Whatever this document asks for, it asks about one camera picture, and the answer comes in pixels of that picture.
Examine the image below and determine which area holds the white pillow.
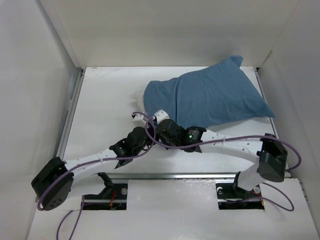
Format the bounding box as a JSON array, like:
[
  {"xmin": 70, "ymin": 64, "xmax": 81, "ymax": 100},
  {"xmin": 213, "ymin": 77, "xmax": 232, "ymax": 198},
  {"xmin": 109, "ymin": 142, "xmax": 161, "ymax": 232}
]
[{"xmin": 133, "ymin": 90, "xmax": 147, "ymax": 113}]

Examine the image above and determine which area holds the blue pillowcase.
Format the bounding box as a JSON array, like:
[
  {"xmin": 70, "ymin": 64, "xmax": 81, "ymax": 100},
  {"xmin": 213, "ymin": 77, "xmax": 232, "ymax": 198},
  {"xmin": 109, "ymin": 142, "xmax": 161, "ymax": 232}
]
[{"xmin": 143, "ymin": 55, "xmax": 276, "ymax": 128}]

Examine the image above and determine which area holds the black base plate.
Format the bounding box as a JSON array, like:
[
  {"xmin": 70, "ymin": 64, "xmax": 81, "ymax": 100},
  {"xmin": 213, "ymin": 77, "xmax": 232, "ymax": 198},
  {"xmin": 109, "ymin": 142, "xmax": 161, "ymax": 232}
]
[
  {"xmin": 83, "ymin": 182, "xmax": 128, "ymax": 211},
  {"xmin": 215, "ymin": 182, "xmax": 265, "ymax": 210}
]

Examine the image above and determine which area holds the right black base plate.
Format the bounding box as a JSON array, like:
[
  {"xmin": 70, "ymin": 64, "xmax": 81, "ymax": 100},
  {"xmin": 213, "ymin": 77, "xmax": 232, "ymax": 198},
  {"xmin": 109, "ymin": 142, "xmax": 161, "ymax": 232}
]
[{"xmin": 215, "ymin": 182, "xmax": 265, "ymax": 210}]

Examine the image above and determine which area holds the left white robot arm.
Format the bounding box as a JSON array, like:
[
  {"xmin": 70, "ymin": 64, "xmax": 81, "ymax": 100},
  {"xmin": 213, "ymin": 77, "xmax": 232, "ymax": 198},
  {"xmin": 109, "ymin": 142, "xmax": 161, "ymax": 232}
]
[{"xmin": 31, "ymin": 127, "xmax": 156, "ymax": 211}]

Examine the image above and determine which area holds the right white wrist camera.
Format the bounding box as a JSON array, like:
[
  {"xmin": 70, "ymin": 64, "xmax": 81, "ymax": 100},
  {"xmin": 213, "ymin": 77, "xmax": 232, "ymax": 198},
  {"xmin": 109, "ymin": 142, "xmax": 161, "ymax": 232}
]
[{"xmin": 153, "ymin": 109, "xmax": 170, "ymax": 125}]

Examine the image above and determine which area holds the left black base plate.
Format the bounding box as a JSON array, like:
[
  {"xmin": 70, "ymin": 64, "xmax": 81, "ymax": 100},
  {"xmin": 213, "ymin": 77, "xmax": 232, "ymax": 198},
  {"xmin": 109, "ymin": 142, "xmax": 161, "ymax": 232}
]
[{"xmin": 83, "ymin": 182, "xmax": 128, "ymax": 211}]

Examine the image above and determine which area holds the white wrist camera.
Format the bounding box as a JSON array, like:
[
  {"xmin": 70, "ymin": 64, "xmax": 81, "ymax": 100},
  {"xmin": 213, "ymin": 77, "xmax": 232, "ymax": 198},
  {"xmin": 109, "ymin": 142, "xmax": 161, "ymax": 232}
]
[
  {"xmin": 131, "ymin": 112, "xmax": 147, "ymax": 125},
  {"xmin": 153, "ymin": 109, "xmax": 170, "ymax": 125}
]

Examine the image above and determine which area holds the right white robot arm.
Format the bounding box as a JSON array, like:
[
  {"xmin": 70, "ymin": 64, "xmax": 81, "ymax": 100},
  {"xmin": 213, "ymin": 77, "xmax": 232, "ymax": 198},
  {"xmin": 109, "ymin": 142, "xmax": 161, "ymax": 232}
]
[{"xmin": 156, "ymin": 119, "xmax": 288, "ymax": 197}]

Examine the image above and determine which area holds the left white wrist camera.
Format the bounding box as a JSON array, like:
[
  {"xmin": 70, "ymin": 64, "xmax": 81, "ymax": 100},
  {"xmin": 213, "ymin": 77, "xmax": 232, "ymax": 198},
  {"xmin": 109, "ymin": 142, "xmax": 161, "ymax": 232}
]
[{"xmin": 131, "ymin": 112, "xmax": 147, "ymax": 125}]

